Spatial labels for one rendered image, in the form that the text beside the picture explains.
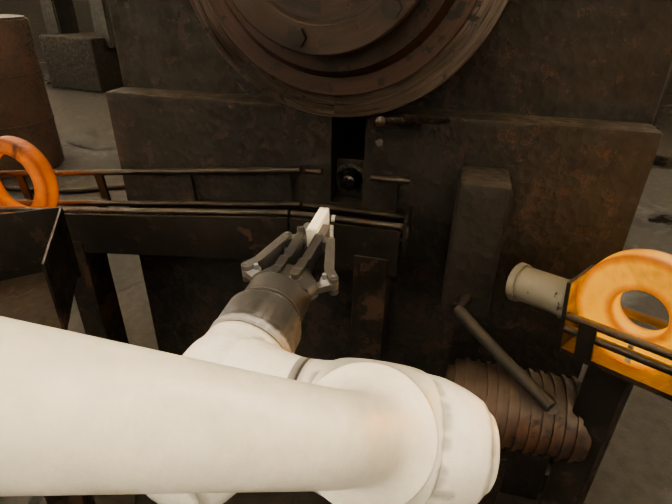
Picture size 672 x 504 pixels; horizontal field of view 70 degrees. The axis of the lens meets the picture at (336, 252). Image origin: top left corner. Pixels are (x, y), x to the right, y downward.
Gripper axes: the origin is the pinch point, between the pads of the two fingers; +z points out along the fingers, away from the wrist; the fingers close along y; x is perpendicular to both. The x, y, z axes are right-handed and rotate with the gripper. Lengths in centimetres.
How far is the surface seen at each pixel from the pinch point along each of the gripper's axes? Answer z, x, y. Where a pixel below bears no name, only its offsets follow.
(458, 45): 12.3, 23.3, 16.4
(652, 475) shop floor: 28, -77, 76
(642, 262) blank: -3.5, 3.1, 41.1
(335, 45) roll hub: 3.9, 24.2, 1.8
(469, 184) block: 10.4, 4.4, 20.6
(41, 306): -13.4, -12.6, -41.6
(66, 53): 404, -71, -407
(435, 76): 12.0, 19.2, 13.9
